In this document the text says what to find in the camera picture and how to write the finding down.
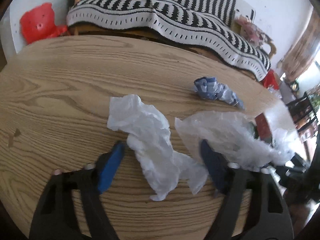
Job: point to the red cardboard box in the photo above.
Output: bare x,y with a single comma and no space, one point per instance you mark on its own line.
262,126

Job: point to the patterned curtain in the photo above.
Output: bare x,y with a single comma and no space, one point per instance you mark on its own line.
300,52

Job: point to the black wooden chair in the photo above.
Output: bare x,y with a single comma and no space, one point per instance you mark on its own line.
300,110

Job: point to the red bag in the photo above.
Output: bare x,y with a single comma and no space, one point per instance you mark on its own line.
271,80

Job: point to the clear plastic bag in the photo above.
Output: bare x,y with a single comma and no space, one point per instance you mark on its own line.
225,132

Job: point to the white tissue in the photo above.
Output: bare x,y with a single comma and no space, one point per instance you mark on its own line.
150,140

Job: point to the pink cartoon cushion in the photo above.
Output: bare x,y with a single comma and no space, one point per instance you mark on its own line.
250,28

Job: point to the blue white paper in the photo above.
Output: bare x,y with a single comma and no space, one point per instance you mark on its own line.
212,91

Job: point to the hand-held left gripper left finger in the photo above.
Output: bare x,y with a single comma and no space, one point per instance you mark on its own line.
110,167

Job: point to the black white striped blanket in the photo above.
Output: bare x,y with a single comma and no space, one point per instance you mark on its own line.
150,12

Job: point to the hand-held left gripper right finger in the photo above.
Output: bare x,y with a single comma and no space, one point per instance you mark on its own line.
215,172

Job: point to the red bear-shaped stool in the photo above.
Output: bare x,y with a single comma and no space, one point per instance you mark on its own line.
37,22

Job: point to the wooden frame sofa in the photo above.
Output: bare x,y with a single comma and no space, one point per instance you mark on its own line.
82,30

